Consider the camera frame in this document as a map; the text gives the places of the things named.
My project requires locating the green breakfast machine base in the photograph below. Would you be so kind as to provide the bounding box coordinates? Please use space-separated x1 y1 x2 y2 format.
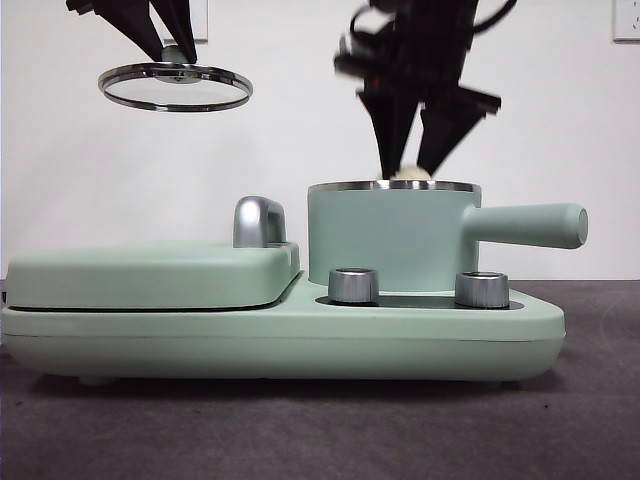
0 279 566 389

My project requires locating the glass pot lid green knob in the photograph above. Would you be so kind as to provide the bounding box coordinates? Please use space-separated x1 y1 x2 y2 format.
97 44 254 114

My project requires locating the silver control knob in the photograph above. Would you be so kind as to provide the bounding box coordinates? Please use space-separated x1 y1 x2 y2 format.
453 272 511 308
327 268 380 305

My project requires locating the swirled white steamed bun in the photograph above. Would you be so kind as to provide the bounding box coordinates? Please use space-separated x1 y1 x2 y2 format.
389 164 433 181

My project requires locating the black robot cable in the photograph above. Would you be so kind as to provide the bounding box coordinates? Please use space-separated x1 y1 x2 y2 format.
472 0 519 32
348 3 401 39

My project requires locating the white wall socket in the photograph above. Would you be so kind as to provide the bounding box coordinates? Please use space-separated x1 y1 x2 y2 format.
613 0 640 43
191 0 209 43

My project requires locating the silver griddle cover handle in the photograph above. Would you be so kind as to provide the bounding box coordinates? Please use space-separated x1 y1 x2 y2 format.
231 196 288 250

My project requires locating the green hinged griddle cover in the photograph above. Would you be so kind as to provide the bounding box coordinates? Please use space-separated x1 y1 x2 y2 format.
6 239 304 311

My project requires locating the green pot with side handle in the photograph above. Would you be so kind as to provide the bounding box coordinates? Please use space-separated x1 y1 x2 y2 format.
305 178 589 294

